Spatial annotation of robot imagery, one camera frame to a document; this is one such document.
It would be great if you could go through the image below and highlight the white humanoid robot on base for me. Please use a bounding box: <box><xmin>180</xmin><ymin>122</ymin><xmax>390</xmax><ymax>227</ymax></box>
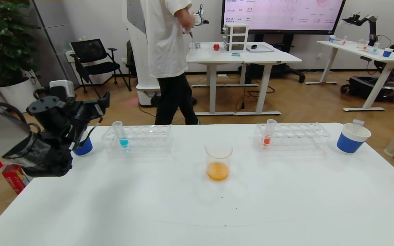
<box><xmin>125</xmin><ymin>0</ymin><xmax>210</xmax><ymax>107</ymax></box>

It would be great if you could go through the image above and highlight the test tube with blue pigment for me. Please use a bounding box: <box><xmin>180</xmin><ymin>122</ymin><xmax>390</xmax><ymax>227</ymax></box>
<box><xmin>112</xmin><ymin>121</ymin><xmax>130</xmax><ymax>149</ymax></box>

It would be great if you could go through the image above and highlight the white standing desk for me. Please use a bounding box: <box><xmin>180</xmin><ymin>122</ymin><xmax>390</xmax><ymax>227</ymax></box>
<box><xmin>235</xmin><ymin>41</ymin><xmax>302</xmax><ymax>116</ymax></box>
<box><xmin>185</xmin><ymin>42</ymin><xmax>249</xmax><ymax>117</ymax></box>

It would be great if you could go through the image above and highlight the small clear tube rack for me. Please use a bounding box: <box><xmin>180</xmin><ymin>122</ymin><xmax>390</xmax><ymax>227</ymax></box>
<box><xmin>361</xmin><ymin>42</ymin><xmax>380</xmax><ymax>54</ymax></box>

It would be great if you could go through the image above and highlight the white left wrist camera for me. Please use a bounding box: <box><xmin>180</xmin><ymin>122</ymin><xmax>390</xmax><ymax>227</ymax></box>
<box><xmin>49</xmin><ymin>79</ymin><xmax>76</xmax><ymax>103</ymax></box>

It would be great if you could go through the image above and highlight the black screen stand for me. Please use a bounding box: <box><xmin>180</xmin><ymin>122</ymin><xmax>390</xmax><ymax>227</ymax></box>
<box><xmin>238</xmin><ymin>33</ymin><xmax>305</xmax><ymax>84</ymax></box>

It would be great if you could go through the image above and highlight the black wheeled robot base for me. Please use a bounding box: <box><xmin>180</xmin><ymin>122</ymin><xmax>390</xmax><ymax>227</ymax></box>
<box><xmin>340</xmin><ymin>76</ymin><xmax>394</xmax><ymax>103</ymax></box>

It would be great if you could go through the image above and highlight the test tube with red pigment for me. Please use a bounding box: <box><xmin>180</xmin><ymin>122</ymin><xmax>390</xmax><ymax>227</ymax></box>
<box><xmin>262</xmin><ymin>119</ymin><xmax>277</xmax><ymax>148</ymax></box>

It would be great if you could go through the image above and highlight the large green leafy plant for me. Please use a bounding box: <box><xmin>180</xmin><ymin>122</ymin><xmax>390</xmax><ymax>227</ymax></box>
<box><xmin>0</xmin><ymin>0</ymin><xmax>42</xmax><ymax>87</ymax></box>

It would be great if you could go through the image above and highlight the clear glass beaker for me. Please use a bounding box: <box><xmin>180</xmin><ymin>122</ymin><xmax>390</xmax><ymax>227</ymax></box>
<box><xmin>204</xmin><ymin>143</ymin><xmax>234</xmax><ymax>182</ymax></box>

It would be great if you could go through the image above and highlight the black office chair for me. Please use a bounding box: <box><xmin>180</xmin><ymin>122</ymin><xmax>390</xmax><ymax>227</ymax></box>
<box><xmin>70</xmin><ymin>38</ymin><xmax>133</xmax><ymax>100</ymax></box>

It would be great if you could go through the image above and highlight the white drawer organizer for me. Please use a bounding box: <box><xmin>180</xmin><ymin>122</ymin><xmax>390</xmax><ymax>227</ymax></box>
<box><xmin>223</xmin><ymin>23</ymin><xmax>249</xmax><ymax>53</ymax></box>

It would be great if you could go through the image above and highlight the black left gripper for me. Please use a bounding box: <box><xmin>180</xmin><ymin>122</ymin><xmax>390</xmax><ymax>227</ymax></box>
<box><xmin>71</xmin><ymin>91</ymin><xmax>110</xmax><ymax>120</ymax></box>

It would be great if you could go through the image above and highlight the red gift bag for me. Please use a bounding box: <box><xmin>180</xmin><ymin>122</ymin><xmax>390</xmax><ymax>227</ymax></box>
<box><xmin>0</xmin><ymin>159</ymin><xmax>34</xmax><ymax>195</ymax></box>

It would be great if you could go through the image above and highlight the person in white t-shirt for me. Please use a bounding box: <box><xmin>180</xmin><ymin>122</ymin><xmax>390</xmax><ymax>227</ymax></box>
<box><xmin>139</xmin><ymin>0</ymin><xmax>201</xmax><ymax>125</ymax></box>

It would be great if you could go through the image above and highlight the white paper cup blue sleeve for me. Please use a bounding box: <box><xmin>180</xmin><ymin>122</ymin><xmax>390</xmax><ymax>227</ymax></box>
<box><xmin>72</xmin><ymin>135</ymin><xmax>94</xmax><ymax>157</ymax></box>
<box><xmin>336</xmin><ymin>123</ymin><xmax>372</xmax><ymax>154</ymax></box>

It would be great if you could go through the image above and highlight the clear plastic test tube rack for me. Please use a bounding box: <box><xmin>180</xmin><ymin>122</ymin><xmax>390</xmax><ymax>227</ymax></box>
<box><xmin>101</xmin><ymin>124</ymin><xmax>174</xmax><ymax>154</ymax></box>
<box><xmin>253</xmin><ymin>122</ymin><xmax>331</xmax><ymax>153</ymax></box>

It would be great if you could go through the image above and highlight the grey metal cabinet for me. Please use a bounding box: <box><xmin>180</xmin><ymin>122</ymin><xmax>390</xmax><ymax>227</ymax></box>
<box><xmin>32</xmin><ymin>0</ymin><xmax>81</xmax><ymax>89</ymax></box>

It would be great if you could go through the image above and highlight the large wall display screen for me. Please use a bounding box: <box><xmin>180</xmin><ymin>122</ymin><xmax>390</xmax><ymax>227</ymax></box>
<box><xmin>221</xmin><ymin>0</ymin><xmax>346</xmax><ymax>35</ymax></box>

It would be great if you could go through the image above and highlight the white round planter pot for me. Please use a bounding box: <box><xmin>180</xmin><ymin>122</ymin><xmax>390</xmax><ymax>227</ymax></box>
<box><xmin>0</xmin><ymin>77</ymin><xmax>43</xmax><ymax>114</ymax></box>

